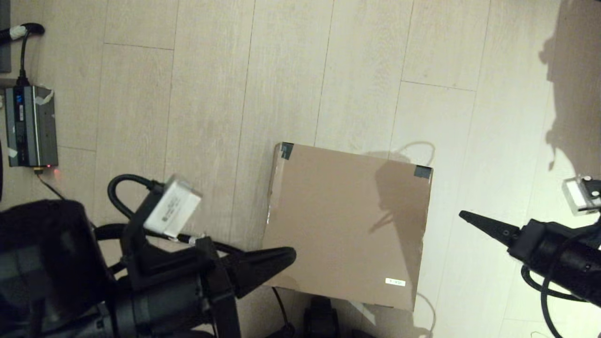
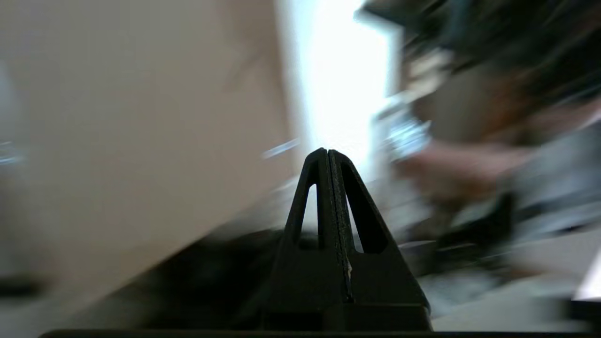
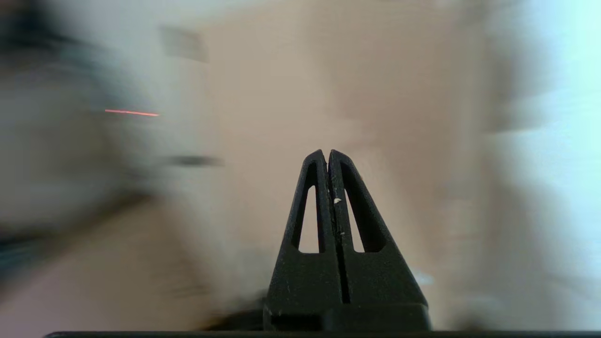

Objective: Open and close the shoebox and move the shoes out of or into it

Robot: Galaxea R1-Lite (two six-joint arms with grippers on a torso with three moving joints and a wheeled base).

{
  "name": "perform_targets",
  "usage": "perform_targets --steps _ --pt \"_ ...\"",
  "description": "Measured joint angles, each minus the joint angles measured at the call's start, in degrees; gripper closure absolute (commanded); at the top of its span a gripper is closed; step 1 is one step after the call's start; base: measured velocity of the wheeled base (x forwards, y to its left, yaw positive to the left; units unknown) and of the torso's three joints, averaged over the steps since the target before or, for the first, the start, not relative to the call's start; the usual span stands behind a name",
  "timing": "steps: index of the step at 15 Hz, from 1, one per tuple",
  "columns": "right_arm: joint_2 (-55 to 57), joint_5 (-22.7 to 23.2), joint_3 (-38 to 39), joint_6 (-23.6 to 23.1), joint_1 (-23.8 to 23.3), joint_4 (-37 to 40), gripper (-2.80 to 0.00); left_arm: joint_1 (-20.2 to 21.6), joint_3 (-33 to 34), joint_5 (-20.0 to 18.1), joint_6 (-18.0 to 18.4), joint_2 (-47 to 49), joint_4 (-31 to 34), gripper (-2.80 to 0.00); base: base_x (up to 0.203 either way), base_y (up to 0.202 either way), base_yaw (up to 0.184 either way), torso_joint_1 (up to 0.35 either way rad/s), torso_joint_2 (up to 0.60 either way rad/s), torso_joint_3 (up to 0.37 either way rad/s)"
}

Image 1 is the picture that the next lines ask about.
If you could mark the grey power supply unit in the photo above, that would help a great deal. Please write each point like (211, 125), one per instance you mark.
(30, 126)

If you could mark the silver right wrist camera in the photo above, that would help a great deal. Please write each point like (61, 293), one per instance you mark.
(582, 195)

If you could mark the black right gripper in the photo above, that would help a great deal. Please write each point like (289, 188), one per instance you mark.
(528, 241)

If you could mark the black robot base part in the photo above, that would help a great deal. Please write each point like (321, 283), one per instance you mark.
(321, 321)

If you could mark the brown cardboard shoe box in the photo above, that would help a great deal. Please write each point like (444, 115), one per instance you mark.
(347, 220)

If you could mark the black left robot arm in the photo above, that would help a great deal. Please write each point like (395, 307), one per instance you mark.
(61, 267)

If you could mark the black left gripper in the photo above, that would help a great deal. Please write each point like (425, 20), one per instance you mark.
(218, 286)

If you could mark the dark grey strip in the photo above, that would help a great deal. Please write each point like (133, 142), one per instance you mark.
(4, 37)

